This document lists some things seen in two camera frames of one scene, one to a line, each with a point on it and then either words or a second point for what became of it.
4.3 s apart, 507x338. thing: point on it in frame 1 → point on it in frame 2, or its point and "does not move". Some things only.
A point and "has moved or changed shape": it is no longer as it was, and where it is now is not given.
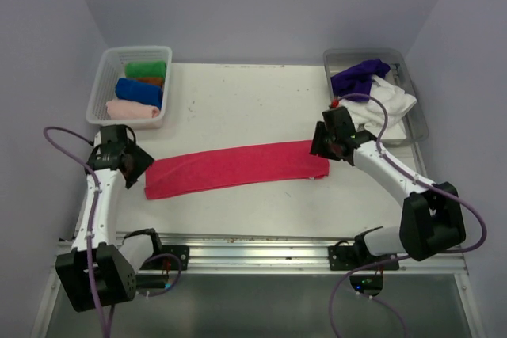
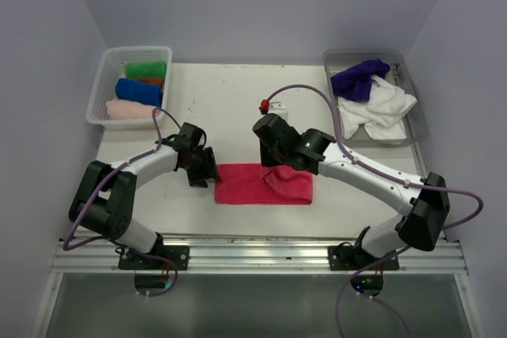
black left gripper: (142, 161) → (208, 170)
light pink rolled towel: (121, 109) does not move
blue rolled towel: (139, 91) does not move
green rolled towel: (145, 69) does not move
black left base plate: (169, 263) does not move
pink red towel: (236, 168) has moved or changed shape
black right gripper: (318, 146) → (266, 161)
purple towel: (356, 79) does not move
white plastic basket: (111, 68) does not move
